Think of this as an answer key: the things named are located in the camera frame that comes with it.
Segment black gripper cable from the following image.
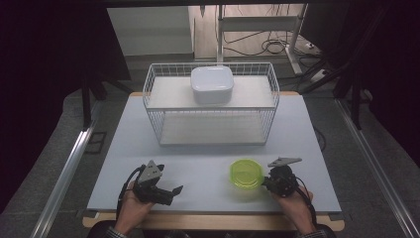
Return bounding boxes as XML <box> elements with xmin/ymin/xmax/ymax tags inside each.
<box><xmin>294</xmin><ymin>177</ymin><xmax>319</xmax><ymax>230</ymax></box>
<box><xmin>115</xmin><ymin>164</ymin><xmax>147</xmax><ymax>220</ymax></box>

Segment person's left hand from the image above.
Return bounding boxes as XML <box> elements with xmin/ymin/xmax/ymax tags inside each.
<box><xmin>114</xmin><ymin>180</ymin><xmax>157</xmax><ymax>236</ymax></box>

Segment white wire basket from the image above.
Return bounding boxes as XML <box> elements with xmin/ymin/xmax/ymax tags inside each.
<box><xmin>142</xmin><ymin>61</ymin><xmax>280</xmax><ymax>147</ymax></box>

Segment black floor cables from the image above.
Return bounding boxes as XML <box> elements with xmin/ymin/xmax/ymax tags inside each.
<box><xmin>222</xmin><ymin>30</ymin><xmax>320</xmax><ymax>58</ymax></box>

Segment grey table mat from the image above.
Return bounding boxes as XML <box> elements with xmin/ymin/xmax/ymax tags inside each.
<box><xmin>86</xmin><ymin>94</ymin><xmax>343</xmax><ymax>214</ymax></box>

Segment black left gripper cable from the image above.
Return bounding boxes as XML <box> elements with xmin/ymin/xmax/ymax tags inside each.
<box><xmin>115</xmin><ymin>164</ymin><xmax>147</xmax><ymax>220</ymax></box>

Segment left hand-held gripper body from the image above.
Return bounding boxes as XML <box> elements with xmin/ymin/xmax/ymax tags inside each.
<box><xmin>133</xmin><ymin>160</ymin><xmax>174</xmax><ymax>206</ymax></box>

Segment person's right hand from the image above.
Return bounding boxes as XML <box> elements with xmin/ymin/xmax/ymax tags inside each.
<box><xmin>269</xmin><ymin>188</ymin><xmax>317</xmax><ymax>235</ymax></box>

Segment clear square plastic container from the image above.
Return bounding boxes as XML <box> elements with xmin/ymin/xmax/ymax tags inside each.
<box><xmin>190</xmin><ymin>64</ymin><xmax>236</xmax><ymax>106</ymax></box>

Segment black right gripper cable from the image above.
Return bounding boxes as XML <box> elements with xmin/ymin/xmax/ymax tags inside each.
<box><xmin>294</xmin><ymin>177</ymin><xmax>319</xmax><ymax>230</ymax></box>

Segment aluminium rail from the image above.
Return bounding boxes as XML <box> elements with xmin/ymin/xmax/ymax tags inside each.
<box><xmin>334</xmin><ymin>98</ymin><xmax>420</xmax><ymax>238</ymax></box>
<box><xmin>30</xmin><ymin>120</ymin><xmax>98</xmax><ymax>238</ymax></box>

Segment black metal stand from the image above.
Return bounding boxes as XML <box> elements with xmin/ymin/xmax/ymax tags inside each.
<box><xmin>80</xmin><ymin>73</ymin><xmax>108</xmax><ymax>131</ymax></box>

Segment green round plastic container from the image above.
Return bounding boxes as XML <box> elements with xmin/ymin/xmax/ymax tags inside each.
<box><xmin>229</xmin><ymin>159</ymin><xmax>265</xmax><ymax>190</ymax></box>

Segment white cabinet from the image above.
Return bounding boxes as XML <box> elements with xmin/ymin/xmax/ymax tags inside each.
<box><xmin>106</xmin><ymin>5</ymin><xmax>195</xmax><ymax>58</ymax></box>

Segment white desk frame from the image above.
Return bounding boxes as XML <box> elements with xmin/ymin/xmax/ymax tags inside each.
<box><xmin>216</xmin><ymin>3</ymin><xmax>309</xmax><ymax>76</ymax></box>

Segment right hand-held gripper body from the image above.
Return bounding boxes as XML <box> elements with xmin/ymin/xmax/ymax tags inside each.
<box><xmin>263</xmin><ymin>157</ymin><xmax>303</xmax><ymax>198</ymax></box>

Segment white power strip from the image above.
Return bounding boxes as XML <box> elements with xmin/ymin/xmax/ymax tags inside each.
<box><xmin>309</xmin><ymin>68</ymin><xmax>329</xmax><ymax>83</ymax></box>

